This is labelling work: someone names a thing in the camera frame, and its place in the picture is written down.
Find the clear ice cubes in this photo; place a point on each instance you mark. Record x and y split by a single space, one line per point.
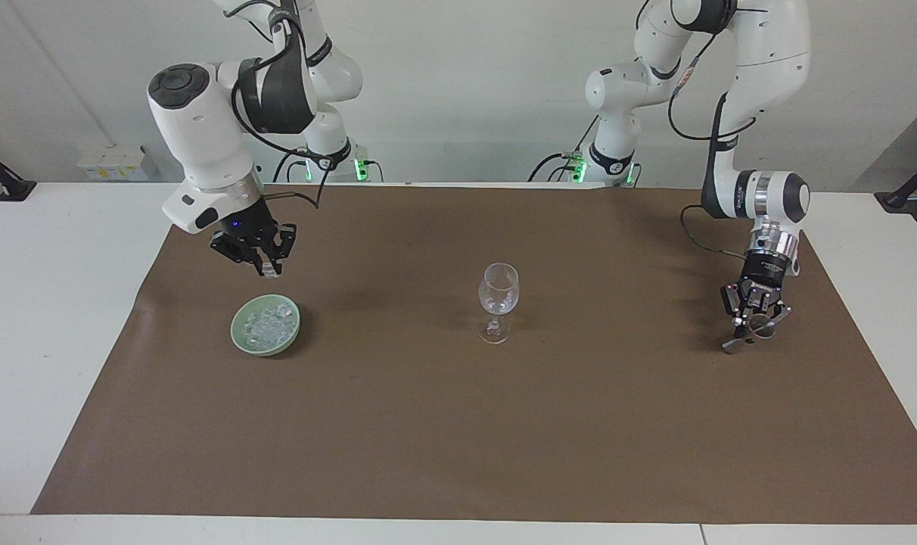
266 324

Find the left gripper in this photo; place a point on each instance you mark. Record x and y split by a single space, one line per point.
766 272

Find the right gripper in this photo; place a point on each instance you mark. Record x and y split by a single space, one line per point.
251 219

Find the green ceramic bowl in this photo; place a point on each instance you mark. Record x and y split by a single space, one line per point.
240 337

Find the clear wine glass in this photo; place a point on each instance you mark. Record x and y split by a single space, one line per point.
498 291

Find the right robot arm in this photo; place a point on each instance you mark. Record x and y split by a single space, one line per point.
201 136

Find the white plastic box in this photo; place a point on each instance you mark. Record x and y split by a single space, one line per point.
114 163

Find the black stand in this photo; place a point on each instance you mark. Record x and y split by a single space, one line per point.
909 189
4 182

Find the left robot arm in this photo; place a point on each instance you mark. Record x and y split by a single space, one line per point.
761 68

